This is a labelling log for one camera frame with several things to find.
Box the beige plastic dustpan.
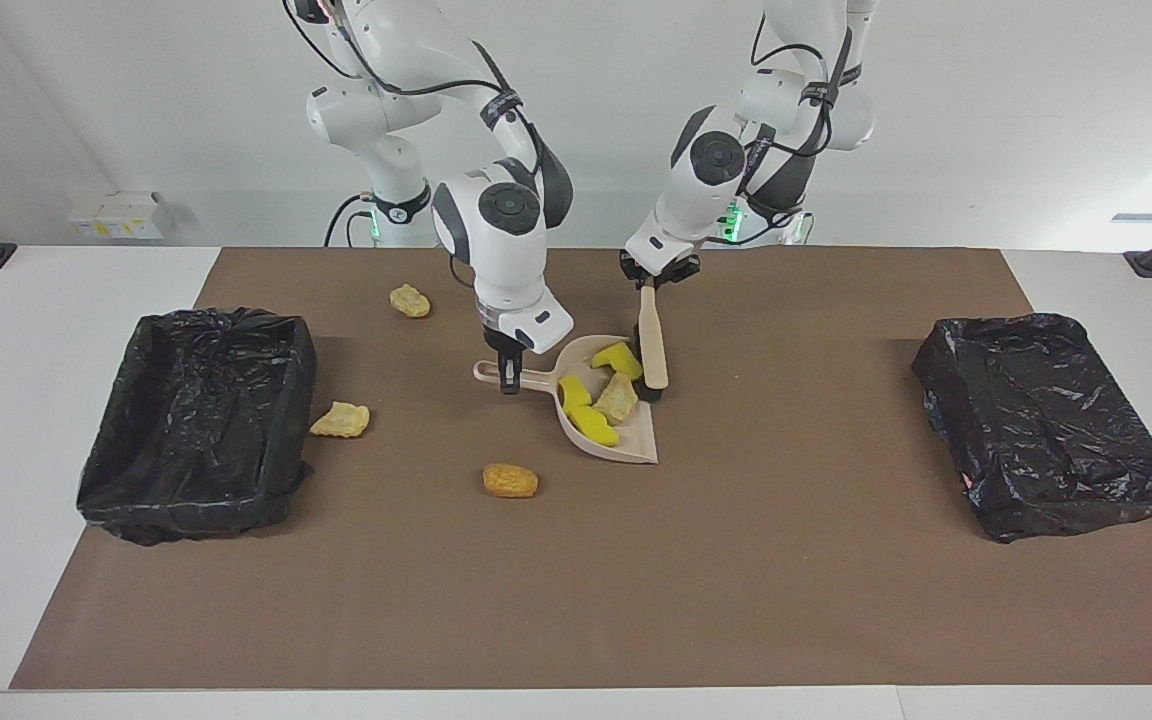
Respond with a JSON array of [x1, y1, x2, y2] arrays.
[[472, 335, 660, 466]]

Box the orange-brown nugget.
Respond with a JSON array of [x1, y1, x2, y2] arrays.
[[482, 463, 540, 499]]

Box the black bag lined bin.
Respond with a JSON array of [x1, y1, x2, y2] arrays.
[[76, 307, 319, 547], [911, 313, 1152, 544]]

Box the brown table mat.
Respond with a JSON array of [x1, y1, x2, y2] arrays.
[[9, 247, 1152, 691]]

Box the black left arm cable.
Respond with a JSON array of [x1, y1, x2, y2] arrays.
[[736, 10, 857, 246]]

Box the pale cream chip piece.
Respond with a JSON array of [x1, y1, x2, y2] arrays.
[[309, 401, 372, 439]]

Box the black base power cable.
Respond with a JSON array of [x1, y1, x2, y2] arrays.
[[324, 193, 377, 248]]

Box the white wall socket boxes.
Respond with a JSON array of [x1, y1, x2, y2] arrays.
[[69, 190, 169, 241]]

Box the beige brush with black bristles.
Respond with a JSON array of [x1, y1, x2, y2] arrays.
[[636, 285, 670, 403]]

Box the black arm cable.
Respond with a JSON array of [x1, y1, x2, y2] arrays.
[[281, 0, 549, 291], [736, 10, 857, 246]]

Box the notched yellow sponge piece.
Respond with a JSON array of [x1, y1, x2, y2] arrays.
[[591, 341, 644, 381]]

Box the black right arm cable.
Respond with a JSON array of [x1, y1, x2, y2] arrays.
[[281, 0, 549, 291]]

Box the beige stone-like chunk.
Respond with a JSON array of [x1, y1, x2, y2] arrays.
[[593, 372, 640, 426]]

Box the large yellow sponge piece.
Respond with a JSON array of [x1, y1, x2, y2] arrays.
[[568, 403, 622, 448]]

